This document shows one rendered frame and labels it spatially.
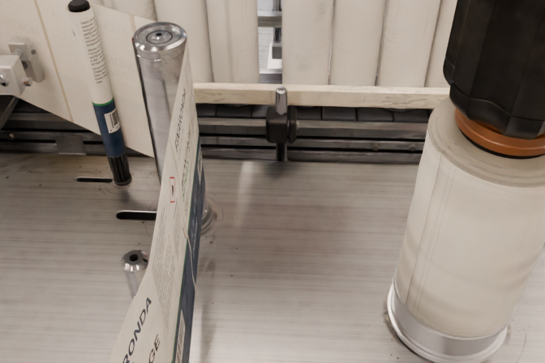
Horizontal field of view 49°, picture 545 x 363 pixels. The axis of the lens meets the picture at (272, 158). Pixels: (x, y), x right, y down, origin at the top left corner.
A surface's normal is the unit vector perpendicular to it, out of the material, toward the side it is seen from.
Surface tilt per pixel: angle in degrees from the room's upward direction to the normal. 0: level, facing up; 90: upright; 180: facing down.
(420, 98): 90
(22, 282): 0
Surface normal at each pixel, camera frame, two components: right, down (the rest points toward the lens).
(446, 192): -0.82, 0.40
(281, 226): -0.01, -0.74
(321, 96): -0.06, 0.67
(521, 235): 0.18, 0.68
